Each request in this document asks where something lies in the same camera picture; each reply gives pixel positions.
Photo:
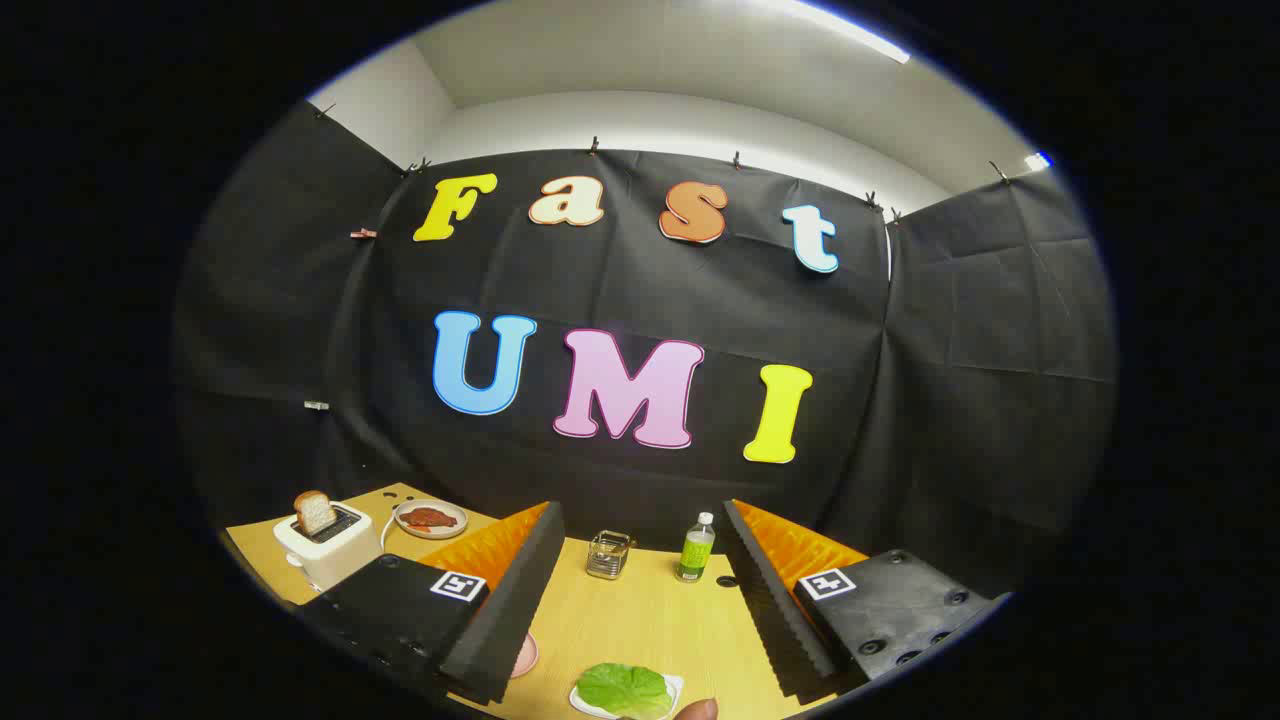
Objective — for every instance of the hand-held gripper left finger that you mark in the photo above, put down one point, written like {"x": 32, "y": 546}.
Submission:
{"x": 520, "y": 600}

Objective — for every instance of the small ceiling light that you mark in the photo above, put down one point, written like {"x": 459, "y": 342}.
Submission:
{"x": 1037, "y": 160}

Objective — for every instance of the brown meat slice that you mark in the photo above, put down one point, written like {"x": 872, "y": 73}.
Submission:
{"x": 428, "y": 518}

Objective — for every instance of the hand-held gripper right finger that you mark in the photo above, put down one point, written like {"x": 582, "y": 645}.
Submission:
{"x": 770, "y": 600}

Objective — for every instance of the green label bottle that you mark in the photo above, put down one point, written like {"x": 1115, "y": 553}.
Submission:
{"x": 695, "y": 555}

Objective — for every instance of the toasted bread slice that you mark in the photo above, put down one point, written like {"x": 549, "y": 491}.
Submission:
{"x": 315, "y": 513}

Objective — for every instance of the green lettuce leaf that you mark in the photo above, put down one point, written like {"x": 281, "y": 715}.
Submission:
{"x": 625, "y": 688}

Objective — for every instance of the white toaster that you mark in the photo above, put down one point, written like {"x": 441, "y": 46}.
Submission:
{"x": 335, "y": 560}

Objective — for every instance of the white square plate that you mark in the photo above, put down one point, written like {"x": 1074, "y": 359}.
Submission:
{"x": 677, "y": 688}

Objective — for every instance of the round white plate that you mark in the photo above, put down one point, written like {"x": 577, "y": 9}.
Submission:
{"x": 457, "y": 526}

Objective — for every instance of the pink plate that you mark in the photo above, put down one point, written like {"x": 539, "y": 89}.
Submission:
{"x": 525, "y": 655}

